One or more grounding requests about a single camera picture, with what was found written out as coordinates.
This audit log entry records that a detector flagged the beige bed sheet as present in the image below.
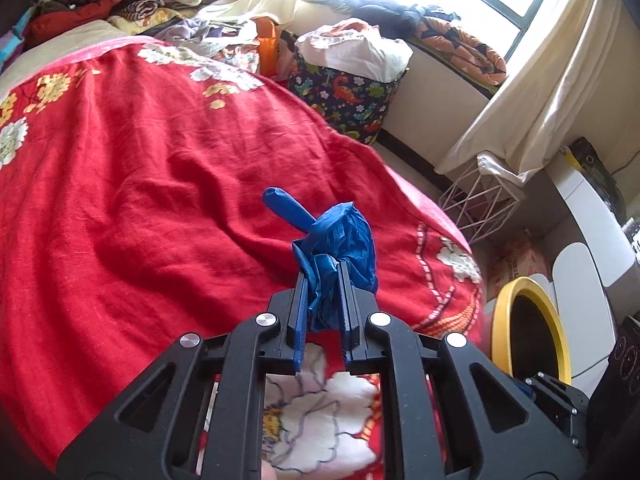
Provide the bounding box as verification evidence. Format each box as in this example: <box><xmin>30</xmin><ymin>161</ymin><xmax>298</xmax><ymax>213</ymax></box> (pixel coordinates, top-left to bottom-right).
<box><xmin>0</xmin><ymin>20</ymin><xmax>132</xmax><ymax>94</ymax></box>

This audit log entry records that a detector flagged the blue glove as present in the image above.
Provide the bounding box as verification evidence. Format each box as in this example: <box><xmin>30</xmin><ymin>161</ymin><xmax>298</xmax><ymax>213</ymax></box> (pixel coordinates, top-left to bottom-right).
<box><xmin>262</xmin><ymin>187</ymin><xmax>379</xmax><ymax>334</ymax></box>

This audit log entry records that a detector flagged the red floral blanket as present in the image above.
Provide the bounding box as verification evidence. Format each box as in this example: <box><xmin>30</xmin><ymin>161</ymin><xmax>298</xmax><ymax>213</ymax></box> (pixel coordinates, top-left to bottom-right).
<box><xmin>0</xmin><ymin>35</ymin><xmax>486</xmax><ymax>480</ymax></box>

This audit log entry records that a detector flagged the dark floral fabric basket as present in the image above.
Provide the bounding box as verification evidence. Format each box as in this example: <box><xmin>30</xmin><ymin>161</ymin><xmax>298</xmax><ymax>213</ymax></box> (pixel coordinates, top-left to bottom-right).
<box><xmin>292</xmin><ymin>45</ymin><xmax>409</xmax><ymax>147</ymax></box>

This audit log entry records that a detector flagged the dark clothes heap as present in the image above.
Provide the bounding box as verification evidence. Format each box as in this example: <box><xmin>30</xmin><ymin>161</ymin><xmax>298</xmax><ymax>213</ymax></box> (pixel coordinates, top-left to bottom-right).
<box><xmin>305</xmin><ymin>0</ymin><xmax>451</xmax><ymax>39</ymax></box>

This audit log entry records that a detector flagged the lavender cloth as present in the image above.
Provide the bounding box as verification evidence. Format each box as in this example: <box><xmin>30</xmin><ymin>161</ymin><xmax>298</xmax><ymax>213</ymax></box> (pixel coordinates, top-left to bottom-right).
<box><xmin>155</xmin><ymin>17</ymin><xmax>256</xmax><ymax>57</ymax></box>

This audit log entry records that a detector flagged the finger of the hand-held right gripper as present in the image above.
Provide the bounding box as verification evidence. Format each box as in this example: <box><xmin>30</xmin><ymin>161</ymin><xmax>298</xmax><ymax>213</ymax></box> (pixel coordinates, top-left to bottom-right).
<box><xmin>507</xmin><ymin>372</ymin><xmax>541</xmax><ymax>401</ymax></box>

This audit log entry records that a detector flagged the orange patterned quilt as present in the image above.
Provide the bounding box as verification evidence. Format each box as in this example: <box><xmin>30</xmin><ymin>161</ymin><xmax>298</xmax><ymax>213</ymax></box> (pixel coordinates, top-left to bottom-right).
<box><xmin>415</xmin><ymin>15</ymin><xmax>507</xmax><ymax>87</ymax></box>

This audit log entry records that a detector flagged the white wire basket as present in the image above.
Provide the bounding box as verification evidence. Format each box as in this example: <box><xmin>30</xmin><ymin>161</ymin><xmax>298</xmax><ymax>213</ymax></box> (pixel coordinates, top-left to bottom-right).
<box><xmin>440</xmin><ymin>152</ymin><xmax>527</xmax><ymax>242</ymax></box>

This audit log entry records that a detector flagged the yellow-rimmed black trash bin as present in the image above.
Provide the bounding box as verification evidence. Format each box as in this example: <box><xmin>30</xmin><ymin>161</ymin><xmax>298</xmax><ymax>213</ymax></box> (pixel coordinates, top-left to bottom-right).
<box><xmin>490</xmin><ymin>276</ymin><xmax>572</xmax><ymax>387</ymax></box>

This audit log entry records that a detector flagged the orange bag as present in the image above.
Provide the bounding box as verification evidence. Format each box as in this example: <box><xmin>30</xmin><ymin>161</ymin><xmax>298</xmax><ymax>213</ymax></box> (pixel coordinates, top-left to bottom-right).
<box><xmin>252</xmin><ymin>16</ymin><xmax>281</xmax><ymax>79</ymax></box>

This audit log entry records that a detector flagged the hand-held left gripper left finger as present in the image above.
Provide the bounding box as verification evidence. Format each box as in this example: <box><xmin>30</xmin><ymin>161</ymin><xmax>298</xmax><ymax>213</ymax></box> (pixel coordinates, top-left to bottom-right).
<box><xmin>55</xmin><ymin>260</ymin><xmax>311</xmax><ymax>480</ymax></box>

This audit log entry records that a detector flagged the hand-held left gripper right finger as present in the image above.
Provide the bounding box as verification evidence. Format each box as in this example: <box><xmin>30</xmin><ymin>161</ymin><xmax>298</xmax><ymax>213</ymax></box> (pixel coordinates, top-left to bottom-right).
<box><xmin>339</xmin><ymin>262</ymin><xmax>586</xmax><ymax>480</ymax></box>

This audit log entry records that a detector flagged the black patterned cloth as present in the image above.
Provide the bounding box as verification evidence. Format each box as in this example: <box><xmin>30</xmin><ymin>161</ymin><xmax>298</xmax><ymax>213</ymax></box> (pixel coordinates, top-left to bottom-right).
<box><xmin>587</xmin><ymin>315</ymin><xmax>640</xmax><ymax>467</ymax></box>

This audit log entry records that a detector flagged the dark cosmetic organiser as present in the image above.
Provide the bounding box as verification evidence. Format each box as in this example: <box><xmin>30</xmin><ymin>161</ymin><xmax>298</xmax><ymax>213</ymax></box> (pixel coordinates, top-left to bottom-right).
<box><xmin>620</xmin><ymin>207</ymin><xmax>640</xmax><ymax>257</ymax></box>

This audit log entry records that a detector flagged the pale floral cloth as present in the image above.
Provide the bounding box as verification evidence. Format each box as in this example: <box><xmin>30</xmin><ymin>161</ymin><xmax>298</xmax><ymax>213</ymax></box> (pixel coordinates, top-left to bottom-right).
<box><xmin>220</xmin><ymin>42</ymin><xmax>261</xmax><ymax>74</ymax></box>

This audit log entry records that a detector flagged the orange cardboard box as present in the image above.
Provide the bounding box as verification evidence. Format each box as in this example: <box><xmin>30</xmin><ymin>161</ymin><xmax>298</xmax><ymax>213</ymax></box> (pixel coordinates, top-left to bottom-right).
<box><xmin>487</xmin><ymin>230</ymin><xmax>552</xmax><ymax>302</ymax></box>

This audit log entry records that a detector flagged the white cloth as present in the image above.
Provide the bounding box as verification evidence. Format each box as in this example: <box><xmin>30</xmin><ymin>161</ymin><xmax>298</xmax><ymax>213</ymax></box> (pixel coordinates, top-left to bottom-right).
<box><xmin>477</xmin><ymin>152</ymin><xmax>529</xmax><ymax>187</ymax></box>

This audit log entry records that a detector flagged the black bag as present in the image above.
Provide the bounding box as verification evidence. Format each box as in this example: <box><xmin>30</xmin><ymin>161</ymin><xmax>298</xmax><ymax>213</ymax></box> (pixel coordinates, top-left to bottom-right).
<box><xmin>570</xmin><ymin>136</ymin><xmax>627</xmax><ymax>222</ymax></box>

